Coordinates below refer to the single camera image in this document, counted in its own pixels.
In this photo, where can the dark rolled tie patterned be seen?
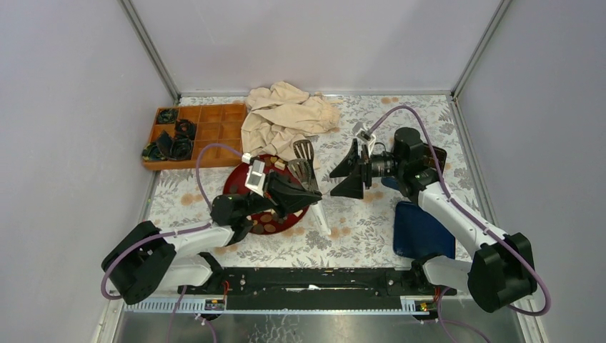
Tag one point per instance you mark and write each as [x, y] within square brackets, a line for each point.
[181, 149]

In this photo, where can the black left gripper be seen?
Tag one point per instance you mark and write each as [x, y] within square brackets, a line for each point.
[284, 196]

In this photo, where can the navy box lid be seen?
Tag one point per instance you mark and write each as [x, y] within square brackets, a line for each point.
[418, 234]

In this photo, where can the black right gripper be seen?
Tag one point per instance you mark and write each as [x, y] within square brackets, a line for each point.
[351, 186]

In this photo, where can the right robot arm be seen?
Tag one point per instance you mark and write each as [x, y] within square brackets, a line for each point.
[502, 267]

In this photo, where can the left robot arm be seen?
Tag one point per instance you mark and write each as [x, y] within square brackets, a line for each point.
[149, 259]

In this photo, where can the navy chocolate box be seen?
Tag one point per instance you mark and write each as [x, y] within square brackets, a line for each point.
[428, 161]

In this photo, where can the beige crumpled cloth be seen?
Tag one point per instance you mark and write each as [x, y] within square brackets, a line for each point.
[281, 114]

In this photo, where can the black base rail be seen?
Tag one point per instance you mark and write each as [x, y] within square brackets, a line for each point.
[319, 289]

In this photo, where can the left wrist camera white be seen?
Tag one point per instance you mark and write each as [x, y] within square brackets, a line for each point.
[255, 178]

